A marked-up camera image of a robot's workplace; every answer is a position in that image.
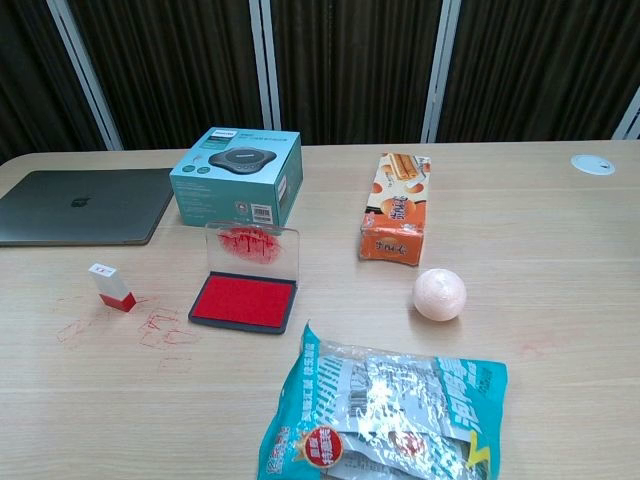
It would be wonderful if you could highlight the white red stamp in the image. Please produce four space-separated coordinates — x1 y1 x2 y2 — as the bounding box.
87 262 137 313

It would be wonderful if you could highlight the red ink pad case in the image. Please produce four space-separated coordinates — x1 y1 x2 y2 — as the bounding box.
187 221 301 336

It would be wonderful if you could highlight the orange biscuit box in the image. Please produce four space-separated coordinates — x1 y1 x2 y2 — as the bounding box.
357 152 433 268

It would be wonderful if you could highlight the teal speakerphone box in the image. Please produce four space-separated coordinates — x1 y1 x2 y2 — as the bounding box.
169 126 304 229

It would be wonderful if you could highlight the pale pink ball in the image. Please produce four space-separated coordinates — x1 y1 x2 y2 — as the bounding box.
412 268 468 322

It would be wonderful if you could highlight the teal silver snack bag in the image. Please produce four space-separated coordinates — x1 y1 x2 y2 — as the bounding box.
256 320 509 480

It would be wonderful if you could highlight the grey closed laptop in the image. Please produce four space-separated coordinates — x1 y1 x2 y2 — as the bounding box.
0 168 176 248

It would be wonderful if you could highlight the white desk cable grommet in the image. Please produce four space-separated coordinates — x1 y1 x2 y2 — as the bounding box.
570 154 616 176

